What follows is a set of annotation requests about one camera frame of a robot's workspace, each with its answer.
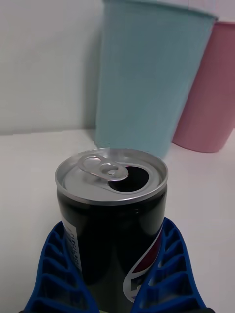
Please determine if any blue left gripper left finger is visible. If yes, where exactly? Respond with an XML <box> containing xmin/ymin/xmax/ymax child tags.
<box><xmin>24</xmin><ymin>221</ymin><xmax>99</xmax><ymax>313</ymax></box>

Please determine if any black drink can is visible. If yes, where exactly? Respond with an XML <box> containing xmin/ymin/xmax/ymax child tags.
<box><xmin>54</xmin><ymin>147</ymin><xmax>169</xmax><ymax>313</ymax></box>

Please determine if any pale blue plastic bin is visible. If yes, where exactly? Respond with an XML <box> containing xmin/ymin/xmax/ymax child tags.
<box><xmin>94</xmin><ymin>0</ymin><xmax>219</xmax><ymax>159</ymax></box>

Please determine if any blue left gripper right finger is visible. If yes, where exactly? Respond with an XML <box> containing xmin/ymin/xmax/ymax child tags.
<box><xmin>131</xmin><ymin>217</ymin><xmax>209</xmax><ymax>313</ymax></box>

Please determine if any pink plastic bin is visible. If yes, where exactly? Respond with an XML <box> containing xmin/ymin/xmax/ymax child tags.
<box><xmin>171</xmin><ymin>21</ymin><xmax>235</xmax><ymax>154</ymax></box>

